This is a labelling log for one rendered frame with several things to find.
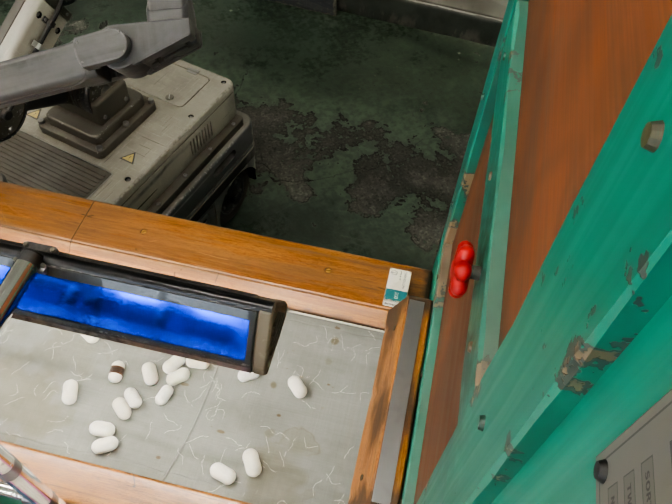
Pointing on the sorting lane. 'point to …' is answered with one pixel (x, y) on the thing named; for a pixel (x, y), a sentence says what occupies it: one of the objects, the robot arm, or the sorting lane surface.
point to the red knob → (463, 269)
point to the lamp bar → (151, 310)
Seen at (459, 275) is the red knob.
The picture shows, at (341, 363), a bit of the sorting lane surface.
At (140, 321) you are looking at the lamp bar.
